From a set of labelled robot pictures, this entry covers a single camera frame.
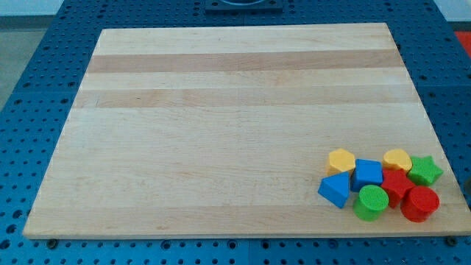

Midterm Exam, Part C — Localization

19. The red star block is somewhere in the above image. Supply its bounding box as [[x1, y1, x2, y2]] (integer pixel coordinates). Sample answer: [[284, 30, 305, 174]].
[[380, 169, 416, 208]]

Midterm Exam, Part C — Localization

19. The green star block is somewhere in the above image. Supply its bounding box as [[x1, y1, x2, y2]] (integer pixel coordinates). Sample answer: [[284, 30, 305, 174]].
[[407, 156, 444, 186]]

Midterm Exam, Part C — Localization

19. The large wooden board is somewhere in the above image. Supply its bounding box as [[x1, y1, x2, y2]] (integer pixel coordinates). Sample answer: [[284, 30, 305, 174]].
[[23, 23, 470, 239]]

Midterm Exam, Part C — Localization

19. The yellow hexagon block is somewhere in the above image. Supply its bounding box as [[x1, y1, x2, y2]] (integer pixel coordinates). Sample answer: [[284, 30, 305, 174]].
[[326, 148, 355, 176]]

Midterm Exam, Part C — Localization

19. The blue triangle block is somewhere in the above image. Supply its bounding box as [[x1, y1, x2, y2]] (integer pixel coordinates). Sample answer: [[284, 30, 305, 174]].
[[318, 172, 350, 208]]

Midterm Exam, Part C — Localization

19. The blue cube block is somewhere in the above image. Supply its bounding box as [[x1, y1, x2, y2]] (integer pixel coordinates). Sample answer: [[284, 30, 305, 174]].
[[350, 159, 383, 192]]

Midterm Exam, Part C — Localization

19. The green cylinder block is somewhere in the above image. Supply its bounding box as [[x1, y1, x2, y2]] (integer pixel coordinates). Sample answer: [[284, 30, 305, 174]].
[[353, 185, 389, 222]]

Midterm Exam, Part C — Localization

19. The yellow heart block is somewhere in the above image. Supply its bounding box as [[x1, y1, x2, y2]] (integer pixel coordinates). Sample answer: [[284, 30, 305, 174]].
[[381, 149, 413, 172]]

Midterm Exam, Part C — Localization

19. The red cylinder block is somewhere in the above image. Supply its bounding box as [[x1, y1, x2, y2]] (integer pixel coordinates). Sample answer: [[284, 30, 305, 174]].
[[400, 185, 440, 223]]

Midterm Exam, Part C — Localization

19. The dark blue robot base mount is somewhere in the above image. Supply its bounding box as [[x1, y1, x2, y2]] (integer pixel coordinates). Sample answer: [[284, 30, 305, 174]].
[[205, 0, 283, 13]]

